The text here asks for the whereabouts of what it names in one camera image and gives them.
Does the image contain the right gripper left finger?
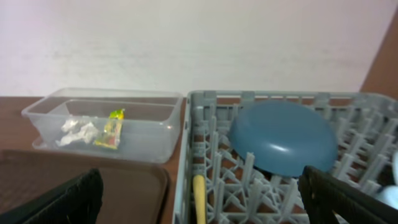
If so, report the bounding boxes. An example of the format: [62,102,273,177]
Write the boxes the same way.
[1,169,104,224]

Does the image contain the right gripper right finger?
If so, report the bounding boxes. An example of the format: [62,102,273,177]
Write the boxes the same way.
[298,166,397,224]

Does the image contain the light blue rice bowl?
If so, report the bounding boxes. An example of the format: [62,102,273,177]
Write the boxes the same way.
[375,152,397,210]

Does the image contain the white tissue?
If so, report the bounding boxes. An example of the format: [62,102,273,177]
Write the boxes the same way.
[56,123,99,147]
[61,119,79,133]

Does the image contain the yellow snack wrapper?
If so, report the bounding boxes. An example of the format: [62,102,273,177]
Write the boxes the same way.
[93,108,125,150]

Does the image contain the dark blue plate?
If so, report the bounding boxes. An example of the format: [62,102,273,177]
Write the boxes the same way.
[228,100,338,177]

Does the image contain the grey dishwasher rack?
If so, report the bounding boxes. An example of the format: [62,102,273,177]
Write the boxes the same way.
[173,90,397,223]

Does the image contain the clear plastic bin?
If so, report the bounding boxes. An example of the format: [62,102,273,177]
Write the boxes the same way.
[22,88,183,164]

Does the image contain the cream plastic spoon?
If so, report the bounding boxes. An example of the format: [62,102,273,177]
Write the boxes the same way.
[193,175,206,224]

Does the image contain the dark brown serving tray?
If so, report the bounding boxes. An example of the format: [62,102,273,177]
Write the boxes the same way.
[1,150,169,224]

